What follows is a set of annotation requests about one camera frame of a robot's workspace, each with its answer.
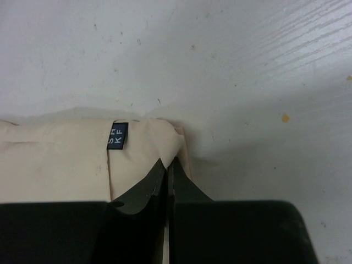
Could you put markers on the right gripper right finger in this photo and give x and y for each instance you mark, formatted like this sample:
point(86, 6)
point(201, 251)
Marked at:
point(202, 230)

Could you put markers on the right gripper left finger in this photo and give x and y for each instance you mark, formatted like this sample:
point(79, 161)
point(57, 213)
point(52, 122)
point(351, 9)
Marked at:
point(128, 229)

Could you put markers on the beige trousers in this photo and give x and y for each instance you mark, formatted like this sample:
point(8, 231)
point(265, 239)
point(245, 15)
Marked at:
point(69, 161)

